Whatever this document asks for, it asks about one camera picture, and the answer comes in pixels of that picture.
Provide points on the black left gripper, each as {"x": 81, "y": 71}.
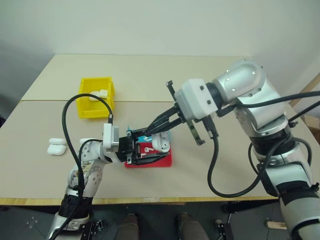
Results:
{"x": 127, "y": 150}

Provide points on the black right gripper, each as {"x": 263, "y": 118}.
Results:
{"x": 196, "y": 133}

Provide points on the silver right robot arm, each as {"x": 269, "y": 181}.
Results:
{"x": 262, "y": 100}

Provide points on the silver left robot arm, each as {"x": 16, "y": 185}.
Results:
{"x": 90, "y": 172}

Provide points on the yellow plastic bin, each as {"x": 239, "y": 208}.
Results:
{"x": 92, "y": 114}

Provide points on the brown cardboard box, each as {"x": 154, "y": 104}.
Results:
{"x": 313, "y": 122}

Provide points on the red and blue tray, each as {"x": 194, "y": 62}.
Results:
{"x": 165, "y": 162}

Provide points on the dark brown rounded shape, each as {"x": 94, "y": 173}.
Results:
{"x": 188, "y": 226}
{"x": 128, "y": 226}

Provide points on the black metal clamp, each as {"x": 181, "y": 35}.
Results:
{"x": 96, "y": 227}
{"x": 223, "y": 228}

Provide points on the light wooden beam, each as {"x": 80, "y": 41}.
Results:
{"x": 312, "y": 85}

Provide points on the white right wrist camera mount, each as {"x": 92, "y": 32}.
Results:
{"x": 195, "y": 100}

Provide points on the light wooden frame piece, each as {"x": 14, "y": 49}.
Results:
{"x": 276, "y": 224}

